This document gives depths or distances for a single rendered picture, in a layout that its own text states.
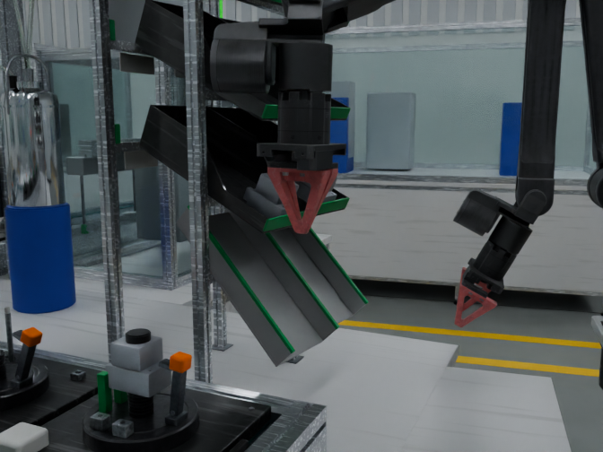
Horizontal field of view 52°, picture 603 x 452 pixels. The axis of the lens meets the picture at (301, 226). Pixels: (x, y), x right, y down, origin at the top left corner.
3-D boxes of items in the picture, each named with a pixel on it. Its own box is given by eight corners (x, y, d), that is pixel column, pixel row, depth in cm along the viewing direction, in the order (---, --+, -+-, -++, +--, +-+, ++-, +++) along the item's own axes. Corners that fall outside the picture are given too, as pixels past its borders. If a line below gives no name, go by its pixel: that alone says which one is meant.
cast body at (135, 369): (172, 384, 77) (170, 330, 76) (149, 398, 73) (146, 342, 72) (120, 372, 80) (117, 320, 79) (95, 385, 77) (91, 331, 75)
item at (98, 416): (111, 426, 74) (110, 414, 73) (102, 431, 72) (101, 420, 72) (98, 422, 74) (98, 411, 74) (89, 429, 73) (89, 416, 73)
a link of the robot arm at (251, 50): (323, -38, 62) (327, 1, 71) (211, -38, 63) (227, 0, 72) (318, 79, 61) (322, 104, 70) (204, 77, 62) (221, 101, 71)
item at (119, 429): (134, 433, 72) (134, 421, 72) (126, 438, 71) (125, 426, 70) (120, 430, 73) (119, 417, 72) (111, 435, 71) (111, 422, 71)
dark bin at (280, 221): (312, 221, 100) (329, 181, 97) (263, 234, 89) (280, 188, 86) (195, 143, 112) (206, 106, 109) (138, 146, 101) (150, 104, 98)
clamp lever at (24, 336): (32, 378, 86) (44, 332, 83) (20, 384, 84) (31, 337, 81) (13, 365, 87) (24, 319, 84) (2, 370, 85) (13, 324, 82)
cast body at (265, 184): (292, 222, 95) (309, 183, 93) (275, 227, 92) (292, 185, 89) (253, 196, 99) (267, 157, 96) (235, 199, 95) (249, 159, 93)
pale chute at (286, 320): (323, 342, 102) (339, 326, 100) (275, 368, 92) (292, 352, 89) (229, 212, 110) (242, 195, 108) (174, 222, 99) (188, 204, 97)
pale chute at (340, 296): (353, 316, 116) (368, 301, 114) (315, 335, 105) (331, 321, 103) (267, 202, 123) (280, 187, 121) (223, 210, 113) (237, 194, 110)
